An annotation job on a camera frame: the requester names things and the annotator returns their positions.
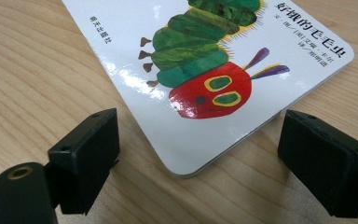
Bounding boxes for white caterpillar picture book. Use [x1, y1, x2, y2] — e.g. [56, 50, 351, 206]
[60, 0, 355, 179]

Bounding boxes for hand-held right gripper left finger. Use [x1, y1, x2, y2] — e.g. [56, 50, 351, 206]
[45, 107, 121, 217]

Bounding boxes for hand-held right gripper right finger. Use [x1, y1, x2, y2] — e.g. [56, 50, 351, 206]
[277, 109, 358, 218]

